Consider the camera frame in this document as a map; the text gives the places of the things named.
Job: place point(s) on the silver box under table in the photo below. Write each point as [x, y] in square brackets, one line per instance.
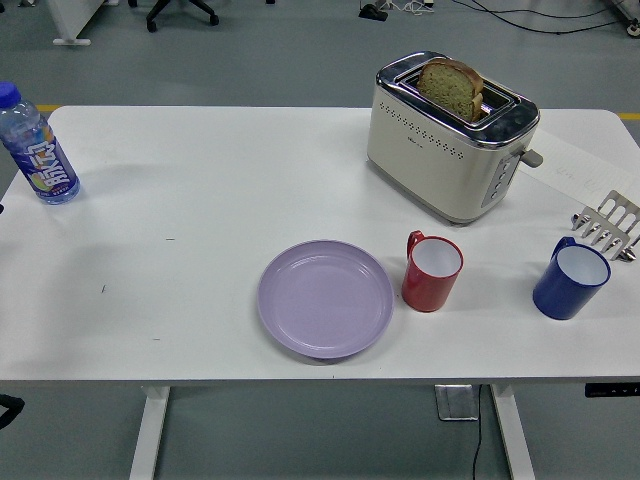
[456, 402]

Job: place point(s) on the black power adapter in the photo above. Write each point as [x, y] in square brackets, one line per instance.
[374, 12]

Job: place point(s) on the red mug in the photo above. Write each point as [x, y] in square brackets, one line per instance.
[425, 290]

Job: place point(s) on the lilac round plate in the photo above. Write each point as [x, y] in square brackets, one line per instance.
[325, 300]

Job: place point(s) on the black office chair base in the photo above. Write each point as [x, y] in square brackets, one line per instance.
[182, 12]

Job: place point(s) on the black table control panel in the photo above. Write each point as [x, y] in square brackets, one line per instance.
[612, 390]

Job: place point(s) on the blue mug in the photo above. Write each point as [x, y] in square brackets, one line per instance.
[557, 297]

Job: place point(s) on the large brown bread slice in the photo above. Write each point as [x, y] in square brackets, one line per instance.
[445, 87]

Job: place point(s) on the metal toast rack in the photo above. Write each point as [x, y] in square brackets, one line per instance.
[617, 215]

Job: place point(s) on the small brown bread slice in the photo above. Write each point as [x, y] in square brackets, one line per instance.
[482, 107]

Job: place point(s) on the white desk foot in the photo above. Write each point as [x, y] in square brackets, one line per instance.
[70, 35]

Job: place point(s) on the cream and chrome toaster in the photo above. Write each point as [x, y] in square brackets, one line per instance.
[425, 165]

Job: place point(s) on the plastic bottle blue label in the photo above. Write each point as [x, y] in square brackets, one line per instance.
[42, 160]

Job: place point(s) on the white table leg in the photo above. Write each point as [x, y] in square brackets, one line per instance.
[510, 430]
[150, 430]

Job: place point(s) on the white paper sheet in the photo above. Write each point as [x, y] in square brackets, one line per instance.
[575, 160]

